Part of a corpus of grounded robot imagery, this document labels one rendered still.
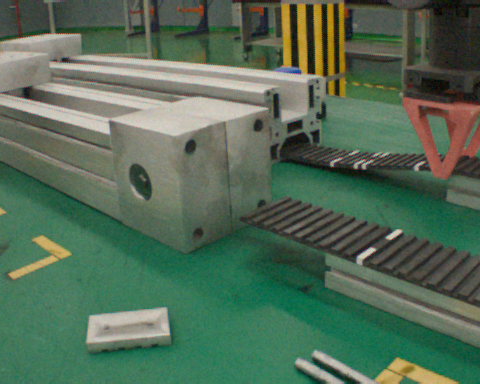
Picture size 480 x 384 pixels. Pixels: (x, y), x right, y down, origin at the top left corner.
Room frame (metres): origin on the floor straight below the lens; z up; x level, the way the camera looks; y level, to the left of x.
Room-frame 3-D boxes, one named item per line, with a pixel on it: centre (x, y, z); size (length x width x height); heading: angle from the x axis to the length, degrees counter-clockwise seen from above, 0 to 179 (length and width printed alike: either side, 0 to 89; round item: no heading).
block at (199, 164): (0.45, 0.03, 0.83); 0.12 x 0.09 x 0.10; 134
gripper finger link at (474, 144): (0.48, -0.21, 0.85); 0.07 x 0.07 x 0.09; 44
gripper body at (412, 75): (0.47, -0.20, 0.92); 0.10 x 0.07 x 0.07; 134
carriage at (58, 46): (1.08, 0.39, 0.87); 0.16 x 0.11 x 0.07; 44
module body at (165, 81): (0.90, 0.21, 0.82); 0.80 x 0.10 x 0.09; 44
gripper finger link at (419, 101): (0.46, -0.19, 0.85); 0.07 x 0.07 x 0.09; 44
